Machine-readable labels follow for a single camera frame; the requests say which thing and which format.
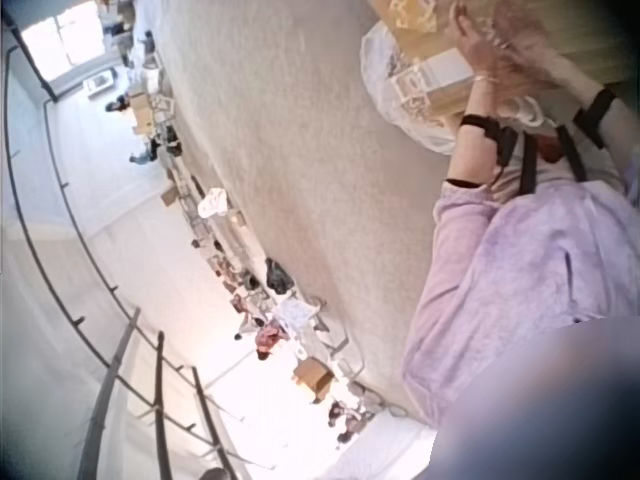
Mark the person's left hand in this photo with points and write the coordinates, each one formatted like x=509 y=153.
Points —
x=477 y=55

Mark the person's right hand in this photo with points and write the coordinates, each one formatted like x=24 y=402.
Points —
x=527 y=47

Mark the person's left fingers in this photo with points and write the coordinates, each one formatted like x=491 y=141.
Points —
x=464 y=25

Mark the person's right fingers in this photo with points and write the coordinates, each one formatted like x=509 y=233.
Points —
x=507 y=27

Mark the white printed carton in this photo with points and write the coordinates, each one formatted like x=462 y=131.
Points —
x=440 y=75

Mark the black wrist band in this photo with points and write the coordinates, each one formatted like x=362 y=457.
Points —
x=482 y=122
x=595 y=117

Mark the white plastic bag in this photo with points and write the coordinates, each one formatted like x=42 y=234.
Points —
x=382 y=85

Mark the row of cluttered tables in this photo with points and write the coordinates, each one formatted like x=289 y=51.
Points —
x=225 y=235

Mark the white tray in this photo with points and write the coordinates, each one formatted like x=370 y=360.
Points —
x=98 y=82

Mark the open brown cardboard box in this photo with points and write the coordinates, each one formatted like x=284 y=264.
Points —
x=312 y=379

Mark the bright window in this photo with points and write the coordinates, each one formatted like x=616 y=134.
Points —
x=62 y=42

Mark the black metal railing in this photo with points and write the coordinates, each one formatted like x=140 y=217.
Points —
x=125 y=350

